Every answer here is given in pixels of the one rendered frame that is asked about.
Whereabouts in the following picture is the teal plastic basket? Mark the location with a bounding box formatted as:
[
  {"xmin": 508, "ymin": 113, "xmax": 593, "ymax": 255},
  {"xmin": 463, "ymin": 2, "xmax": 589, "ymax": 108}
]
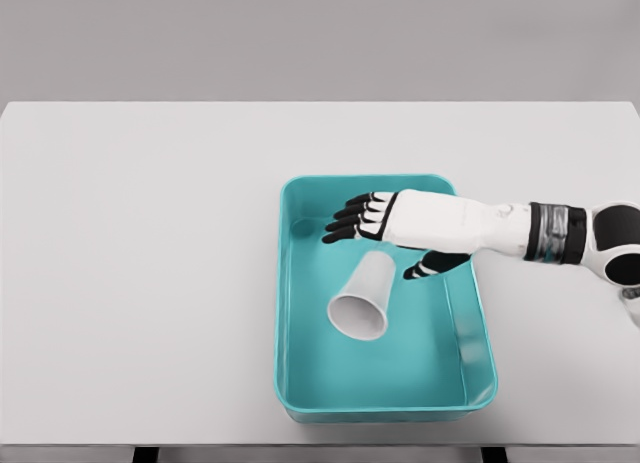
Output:
[{"xmin": 273, "ymin": 172, "xmax": 499, "ymax": 425}]

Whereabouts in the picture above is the white paper cup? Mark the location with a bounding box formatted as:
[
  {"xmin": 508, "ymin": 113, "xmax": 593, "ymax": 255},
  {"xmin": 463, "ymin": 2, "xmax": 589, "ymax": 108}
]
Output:
[{"xmin": 326, "ymin": 250, "xmax": 397, "ymax": 342}]

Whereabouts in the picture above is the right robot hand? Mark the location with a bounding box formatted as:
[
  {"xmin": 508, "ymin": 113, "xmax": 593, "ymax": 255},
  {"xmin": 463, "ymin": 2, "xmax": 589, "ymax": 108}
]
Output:
[{"xmin": 321, "ymin": 188, "xmax": 482, "ymax": 282}]

